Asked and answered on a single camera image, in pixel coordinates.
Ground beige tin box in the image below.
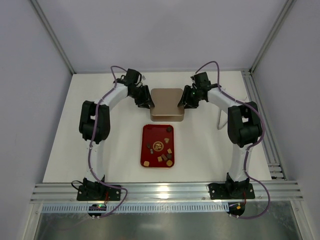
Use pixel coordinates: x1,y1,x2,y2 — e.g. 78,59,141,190
150,114,185,122

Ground red rectangular tray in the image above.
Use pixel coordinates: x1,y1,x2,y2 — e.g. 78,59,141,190
140,124,175,169

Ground aluminium frame rail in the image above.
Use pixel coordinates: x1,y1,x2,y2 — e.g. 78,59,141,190
29,180,304,204

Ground brown rectangular chocolate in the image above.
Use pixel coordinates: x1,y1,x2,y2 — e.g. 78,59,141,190
161,154,168,161

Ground beige tin lid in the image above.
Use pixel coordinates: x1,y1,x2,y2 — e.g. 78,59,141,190
150,88,185,115

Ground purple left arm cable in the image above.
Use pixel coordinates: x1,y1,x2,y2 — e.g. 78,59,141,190
86,65,129,218

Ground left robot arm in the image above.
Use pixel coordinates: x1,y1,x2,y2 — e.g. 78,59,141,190
77,68,154,202

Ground golden round chocolate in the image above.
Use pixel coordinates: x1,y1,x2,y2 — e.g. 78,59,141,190
166,160,173,167

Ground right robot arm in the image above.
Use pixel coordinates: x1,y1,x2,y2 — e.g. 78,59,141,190
178,72,264,200

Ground metal serving tongs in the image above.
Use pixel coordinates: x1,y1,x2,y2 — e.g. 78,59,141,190
216,109,228,131

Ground white slotted cable duct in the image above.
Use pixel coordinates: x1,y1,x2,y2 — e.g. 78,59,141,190
41,201,229,214

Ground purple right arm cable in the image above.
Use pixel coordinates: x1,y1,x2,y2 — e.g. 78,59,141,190
196,60,272,221

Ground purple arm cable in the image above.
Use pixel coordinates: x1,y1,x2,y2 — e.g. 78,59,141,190
196,60,272,221
86,65,129,218

